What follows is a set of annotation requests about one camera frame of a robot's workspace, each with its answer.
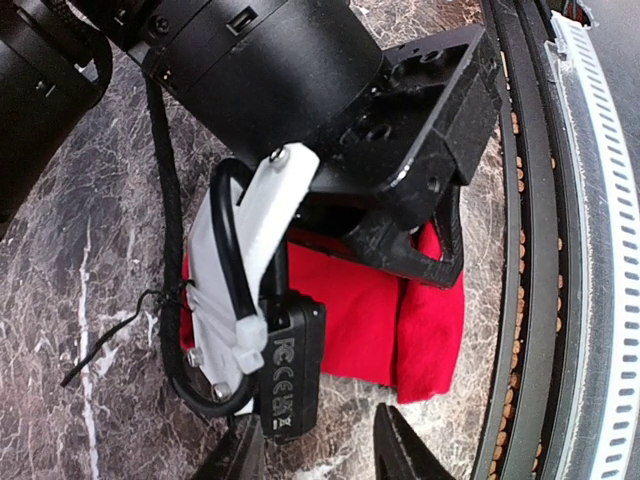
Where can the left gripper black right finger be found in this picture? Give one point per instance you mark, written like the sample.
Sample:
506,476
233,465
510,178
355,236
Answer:
399,453

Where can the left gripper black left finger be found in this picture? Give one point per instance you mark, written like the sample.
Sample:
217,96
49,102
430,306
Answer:
240,453

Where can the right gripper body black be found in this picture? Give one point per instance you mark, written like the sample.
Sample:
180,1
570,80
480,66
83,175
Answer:
393,129

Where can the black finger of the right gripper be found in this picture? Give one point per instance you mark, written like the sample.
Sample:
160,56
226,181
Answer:
447,224
372,239

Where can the red santa sock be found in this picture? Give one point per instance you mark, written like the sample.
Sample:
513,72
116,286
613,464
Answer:
383,329

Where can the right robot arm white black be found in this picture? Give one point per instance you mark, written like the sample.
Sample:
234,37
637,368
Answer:
56,64

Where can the black front rail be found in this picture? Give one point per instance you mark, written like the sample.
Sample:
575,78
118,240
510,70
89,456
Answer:
527,424

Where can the white slotted cable duct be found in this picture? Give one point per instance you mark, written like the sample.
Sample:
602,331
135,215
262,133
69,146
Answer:
605,408

